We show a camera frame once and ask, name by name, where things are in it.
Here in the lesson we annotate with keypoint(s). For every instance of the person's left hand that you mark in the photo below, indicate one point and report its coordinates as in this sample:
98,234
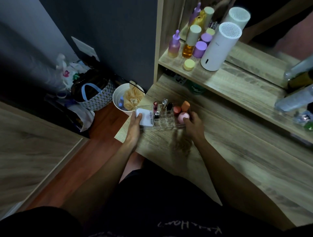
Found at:
133,131

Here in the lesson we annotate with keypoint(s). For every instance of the person's right hand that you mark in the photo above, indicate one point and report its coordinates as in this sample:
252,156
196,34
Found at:
195,129

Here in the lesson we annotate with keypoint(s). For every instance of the person's right fingers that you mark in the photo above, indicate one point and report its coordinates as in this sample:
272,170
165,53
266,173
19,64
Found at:
192,116

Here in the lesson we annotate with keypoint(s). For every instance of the person's left thumb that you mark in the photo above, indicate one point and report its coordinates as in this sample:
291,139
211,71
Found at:
139,118

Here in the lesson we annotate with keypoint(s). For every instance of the clear acrylic makeup organizer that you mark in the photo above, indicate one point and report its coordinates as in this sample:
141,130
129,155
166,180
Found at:
167,122

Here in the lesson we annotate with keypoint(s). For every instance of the person's right forearm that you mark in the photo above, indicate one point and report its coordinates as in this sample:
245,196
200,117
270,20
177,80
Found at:
234,183

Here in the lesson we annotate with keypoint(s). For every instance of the person's left forearm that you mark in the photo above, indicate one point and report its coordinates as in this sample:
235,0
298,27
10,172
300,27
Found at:
105,178

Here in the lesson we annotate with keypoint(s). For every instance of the white compact box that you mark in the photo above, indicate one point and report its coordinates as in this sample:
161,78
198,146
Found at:
146,118

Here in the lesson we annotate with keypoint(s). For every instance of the pink makeup sponge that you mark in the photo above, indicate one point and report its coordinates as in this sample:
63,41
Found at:
183,117

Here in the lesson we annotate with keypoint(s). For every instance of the orange makeup sponge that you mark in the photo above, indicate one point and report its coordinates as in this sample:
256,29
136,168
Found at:
185,106

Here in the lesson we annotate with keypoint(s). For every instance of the coral makeup sponge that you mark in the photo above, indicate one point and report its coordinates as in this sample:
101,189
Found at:
177,110

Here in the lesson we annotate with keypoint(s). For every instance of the dark short lipstick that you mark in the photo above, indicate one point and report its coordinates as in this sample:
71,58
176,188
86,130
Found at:
157,115

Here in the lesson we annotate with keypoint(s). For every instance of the red lipstick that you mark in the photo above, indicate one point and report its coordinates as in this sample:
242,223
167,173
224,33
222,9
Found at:
155,106

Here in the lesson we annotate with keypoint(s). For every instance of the crumpled orange mesh wrap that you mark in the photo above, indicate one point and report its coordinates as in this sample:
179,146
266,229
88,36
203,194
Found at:
133,97

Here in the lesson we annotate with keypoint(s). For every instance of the black lipstick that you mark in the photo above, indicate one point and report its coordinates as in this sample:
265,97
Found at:
170,107

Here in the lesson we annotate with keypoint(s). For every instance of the white waste bin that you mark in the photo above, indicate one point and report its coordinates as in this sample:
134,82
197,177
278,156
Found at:
118,97

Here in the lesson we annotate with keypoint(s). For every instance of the green jar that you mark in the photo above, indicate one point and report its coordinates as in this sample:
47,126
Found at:
196,87

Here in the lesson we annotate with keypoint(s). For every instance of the silver lipstick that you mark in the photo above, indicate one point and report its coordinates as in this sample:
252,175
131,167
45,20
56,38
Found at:
164,103

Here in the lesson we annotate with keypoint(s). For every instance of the person's left leg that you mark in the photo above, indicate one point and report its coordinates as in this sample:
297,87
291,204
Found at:
133,166

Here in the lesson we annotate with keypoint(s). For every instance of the patterned tote bag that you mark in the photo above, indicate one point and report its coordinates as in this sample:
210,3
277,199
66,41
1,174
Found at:
96,95

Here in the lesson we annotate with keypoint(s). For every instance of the yellow lid jar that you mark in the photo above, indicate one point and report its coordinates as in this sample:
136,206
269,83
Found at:
189,65

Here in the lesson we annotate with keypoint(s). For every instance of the wooden shelf unit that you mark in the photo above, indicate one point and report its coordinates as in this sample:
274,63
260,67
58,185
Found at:
239,85

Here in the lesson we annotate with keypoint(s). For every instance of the white cloth bag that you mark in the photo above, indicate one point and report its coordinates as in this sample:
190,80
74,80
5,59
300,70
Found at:
80,116

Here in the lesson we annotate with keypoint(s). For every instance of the purple jar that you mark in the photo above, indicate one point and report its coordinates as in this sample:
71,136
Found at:
199,49

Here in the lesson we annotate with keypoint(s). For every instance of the purple dropper bottle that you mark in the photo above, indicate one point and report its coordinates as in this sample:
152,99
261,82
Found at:
174,46

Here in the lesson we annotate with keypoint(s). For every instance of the white cylindrical humidifier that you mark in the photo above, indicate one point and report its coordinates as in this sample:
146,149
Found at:
218,48

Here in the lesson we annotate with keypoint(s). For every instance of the amber bottle cream cap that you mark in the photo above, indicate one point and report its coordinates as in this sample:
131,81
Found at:
191,40

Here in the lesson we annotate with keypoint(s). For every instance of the black shorts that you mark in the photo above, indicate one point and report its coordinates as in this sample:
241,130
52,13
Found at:
159,195

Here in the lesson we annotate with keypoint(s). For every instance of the white plastic bags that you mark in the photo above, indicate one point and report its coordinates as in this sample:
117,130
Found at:
69,70

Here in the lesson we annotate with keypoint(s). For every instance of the large clear plastic bottle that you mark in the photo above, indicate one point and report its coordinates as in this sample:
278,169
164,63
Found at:
294,99

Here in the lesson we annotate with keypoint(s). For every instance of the small clear cosmetic container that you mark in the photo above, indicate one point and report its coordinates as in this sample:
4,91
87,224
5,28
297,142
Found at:
304,119

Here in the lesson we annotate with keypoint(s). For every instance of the wooden furniture panel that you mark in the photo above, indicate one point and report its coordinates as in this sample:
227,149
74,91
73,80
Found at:
31,151

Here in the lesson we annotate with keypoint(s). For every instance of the dark gold bottle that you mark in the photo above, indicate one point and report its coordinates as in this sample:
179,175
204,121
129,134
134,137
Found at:
300,80

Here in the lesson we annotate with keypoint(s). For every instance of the vanity mirror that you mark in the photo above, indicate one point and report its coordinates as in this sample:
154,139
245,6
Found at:
269,29

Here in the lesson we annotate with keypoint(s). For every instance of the black printed shirt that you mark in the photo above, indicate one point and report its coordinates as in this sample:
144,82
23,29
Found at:
41,223

